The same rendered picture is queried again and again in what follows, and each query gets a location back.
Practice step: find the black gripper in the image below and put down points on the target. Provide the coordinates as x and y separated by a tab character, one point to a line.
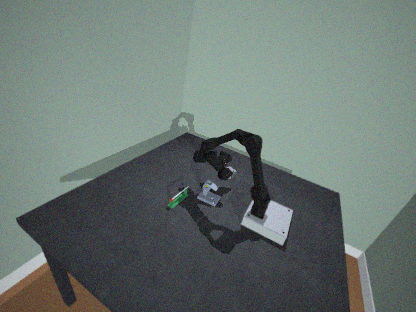
226	173

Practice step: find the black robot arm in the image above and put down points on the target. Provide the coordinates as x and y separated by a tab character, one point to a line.
253	144

